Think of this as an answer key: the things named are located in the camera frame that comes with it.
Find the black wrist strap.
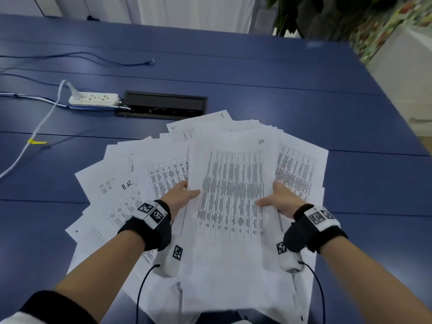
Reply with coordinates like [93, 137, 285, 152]
[283, 203, 349, 255]
[117, 199, 173, 252]

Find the black camera cable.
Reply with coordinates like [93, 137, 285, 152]
[135, 264, 161, 324]
[298, 261, 326, 324]

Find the white power cable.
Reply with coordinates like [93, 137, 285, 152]
[0, 80, 68, 179]

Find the black left wrist strap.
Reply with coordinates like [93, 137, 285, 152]
[117, 199, 173, 252]

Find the black table cable box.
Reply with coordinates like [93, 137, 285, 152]
[115, 90, 208, 120]

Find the dark blue thin cable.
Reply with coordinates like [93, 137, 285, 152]
[0, 72, 65, 86]

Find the black left camera cable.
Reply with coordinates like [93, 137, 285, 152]
[135, 264, 161, 324]

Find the person's left hand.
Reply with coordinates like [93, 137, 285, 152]
[158, 180, 202, 220]

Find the white curtain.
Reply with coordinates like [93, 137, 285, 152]
[136, 0, 257, 34]

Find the blue network cable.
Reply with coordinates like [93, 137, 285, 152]
[0, 52, 156, 67]

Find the pile of printed papers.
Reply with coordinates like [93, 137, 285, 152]
[65, 110, 330, 324]

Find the person's right forearm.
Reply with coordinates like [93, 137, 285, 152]
[319, 238, 432, 324]

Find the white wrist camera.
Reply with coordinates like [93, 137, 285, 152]
[152, 234, 185, 278]
[274, 232, 304, 275]

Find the colourful mosaic tile wall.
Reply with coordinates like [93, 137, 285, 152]
[349, 0, 432, 63]

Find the black right camera cable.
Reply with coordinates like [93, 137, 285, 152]
[298, 261, 326, 324]

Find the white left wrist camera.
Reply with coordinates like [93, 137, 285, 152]
[152, 234, 185, 278]

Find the dense table print paper sheet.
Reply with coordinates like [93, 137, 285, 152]
[180, 130, 283, 314]

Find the black right wrist strap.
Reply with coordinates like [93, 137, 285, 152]
[283, 203, 349, 255]

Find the white cabinet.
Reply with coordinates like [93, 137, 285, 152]
[366, 25, 432, 137]

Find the green potted plant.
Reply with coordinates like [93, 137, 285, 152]
[265, 0, 372, 39]

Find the person's right hand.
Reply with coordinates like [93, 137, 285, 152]
[256, 180, 306, 220]

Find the person's left forearm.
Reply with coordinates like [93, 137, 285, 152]
[54, 229, 146, 314]

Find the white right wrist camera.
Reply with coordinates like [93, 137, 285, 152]
[274, 232, 304, 275]

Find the black white left armband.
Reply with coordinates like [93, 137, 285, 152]
[0, 290, 99, 324]

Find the white power strip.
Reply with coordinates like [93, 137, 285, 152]
[68, 92, 121, 107]

